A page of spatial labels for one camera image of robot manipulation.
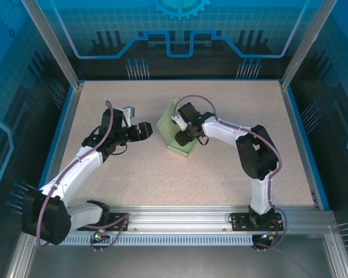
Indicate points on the green paper box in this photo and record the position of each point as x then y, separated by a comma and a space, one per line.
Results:
166, 124

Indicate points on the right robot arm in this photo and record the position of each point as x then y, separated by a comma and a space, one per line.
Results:
226, 130

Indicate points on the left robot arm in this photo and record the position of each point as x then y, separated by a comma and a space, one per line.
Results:
75, 171

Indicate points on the grid print acrylic panel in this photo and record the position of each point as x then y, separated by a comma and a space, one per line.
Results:
342, 101
5, 116

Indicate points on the gear print acrylic panel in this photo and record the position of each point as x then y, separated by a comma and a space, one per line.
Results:
104, 29

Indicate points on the grey metal tray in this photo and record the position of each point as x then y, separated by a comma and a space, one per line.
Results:
177, 260

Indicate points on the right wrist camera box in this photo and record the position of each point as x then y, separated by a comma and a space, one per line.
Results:
179, 121

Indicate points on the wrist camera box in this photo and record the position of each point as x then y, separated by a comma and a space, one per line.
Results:
179, 121
129, 114

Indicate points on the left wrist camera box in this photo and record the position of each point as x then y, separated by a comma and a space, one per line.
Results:
129, 114

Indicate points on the blue aluminium side rail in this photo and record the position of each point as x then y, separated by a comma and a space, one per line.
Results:
61, 136
301, 130

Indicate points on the aluminium mounting rail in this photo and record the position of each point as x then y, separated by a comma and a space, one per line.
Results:
177, 215

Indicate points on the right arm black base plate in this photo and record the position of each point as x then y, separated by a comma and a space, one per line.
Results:
239, 223

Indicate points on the aluminium frame post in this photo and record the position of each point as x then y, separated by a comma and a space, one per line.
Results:
55, 46
304, 43

